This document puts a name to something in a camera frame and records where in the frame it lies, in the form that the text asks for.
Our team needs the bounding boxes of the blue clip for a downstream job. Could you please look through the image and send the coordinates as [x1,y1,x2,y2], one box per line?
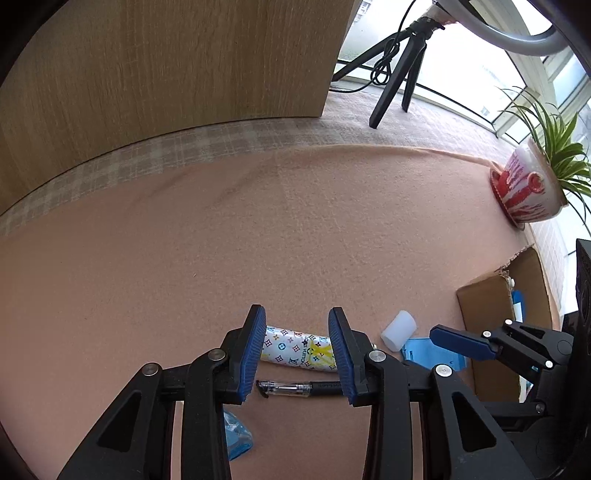
[223,406,254,462]

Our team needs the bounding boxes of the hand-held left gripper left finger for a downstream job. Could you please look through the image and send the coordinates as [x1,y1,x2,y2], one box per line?
[58,304,269,480]

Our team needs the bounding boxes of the white plastic cap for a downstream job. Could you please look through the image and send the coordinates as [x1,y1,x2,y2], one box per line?
[381,311,417,352]

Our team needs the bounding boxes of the checked tablecloth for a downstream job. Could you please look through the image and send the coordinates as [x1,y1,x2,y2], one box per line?
[0,90,573,324]

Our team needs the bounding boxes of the large wooden board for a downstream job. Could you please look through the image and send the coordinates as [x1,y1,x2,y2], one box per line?
[0,0,365,217]

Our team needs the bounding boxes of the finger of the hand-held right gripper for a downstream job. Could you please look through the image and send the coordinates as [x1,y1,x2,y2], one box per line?
[429,320,575,384]
[480,401,556,432]

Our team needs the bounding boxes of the white ring light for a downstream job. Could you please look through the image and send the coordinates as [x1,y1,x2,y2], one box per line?
[431,0,566,57]

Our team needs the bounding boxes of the white red flower pot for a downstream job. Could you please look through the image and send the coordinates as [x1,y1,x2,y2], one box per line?
[501,138,568,222]

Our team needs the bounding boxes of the patterned white lighter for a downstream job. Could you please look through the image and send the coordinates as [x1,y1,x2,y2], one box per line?
[259,325,338,372]

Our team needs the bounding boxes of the blue phone stand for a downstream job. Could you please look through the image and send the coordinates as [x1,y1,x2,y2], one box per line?
[399,337,541,393]

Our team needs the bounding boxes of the cardboard box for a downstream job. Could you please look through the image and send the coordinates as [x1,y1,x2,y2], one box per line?
[456,247,561,402]

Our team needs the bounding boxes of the red pot saucer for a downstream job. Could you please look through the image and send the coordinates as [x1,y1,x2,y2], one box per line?
[489,168,527,230]

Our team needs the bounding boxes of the black clear pen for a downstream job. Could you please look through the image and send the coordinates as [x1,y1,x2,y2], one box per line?
[256,379,345,400]

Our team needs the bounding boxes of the green spider plant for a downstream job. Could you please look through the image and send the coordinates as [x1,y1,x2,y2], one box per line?
[496,85,591,232]

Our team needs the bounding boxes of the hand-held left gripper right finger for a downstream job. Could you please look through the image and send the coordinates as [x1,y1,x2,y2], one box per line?
[327,307,539,480]

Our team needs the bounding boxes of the black cable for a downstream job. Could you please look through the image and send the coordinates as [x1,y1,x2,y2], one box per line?
[330,0,419,93]

